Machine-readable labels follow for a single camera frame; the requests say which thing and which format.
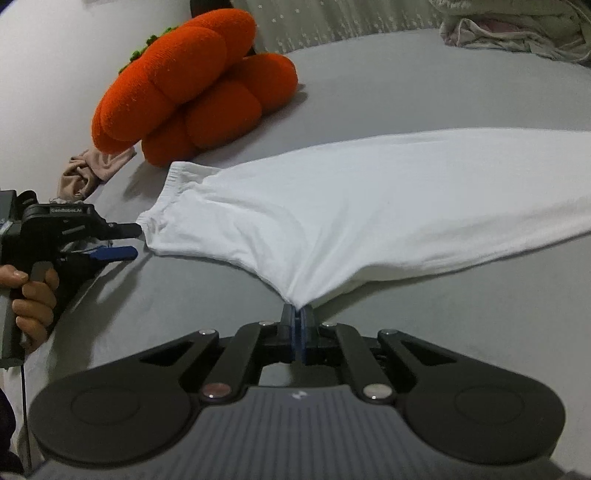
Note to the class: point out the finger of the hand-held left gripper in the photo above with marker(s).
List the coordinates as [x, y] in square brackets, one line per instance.
[115, 253]
[124, 230]

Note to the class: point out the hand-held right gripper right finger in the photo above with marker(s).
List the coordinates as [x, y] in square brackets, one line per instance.
[303, 332]

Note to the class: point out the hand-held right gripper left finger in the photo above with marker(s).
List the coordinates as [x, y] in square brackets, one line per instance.
[288, 332]

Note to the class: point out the white pants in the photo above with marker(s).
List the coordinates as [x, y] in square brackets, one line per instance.
[346, 207]

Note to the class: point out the person's left hand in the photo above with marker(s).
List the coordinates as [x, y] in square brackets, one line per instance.
[37, 304]

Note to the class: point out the beige garment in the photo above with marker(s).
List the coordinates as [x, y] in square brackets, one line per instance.
[87, 175]

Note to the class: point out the orange pumpkin plush pillow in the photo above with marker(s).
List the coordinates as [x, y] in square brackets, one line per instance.
[184, 92]

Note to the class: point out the grey star-patterned pillow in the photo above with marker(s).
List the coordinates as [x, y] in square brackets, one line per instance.
[332, 23]

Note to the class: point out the folded grey pink quilt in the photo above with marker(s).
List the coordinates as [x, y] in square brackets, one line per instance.
[521, 27]

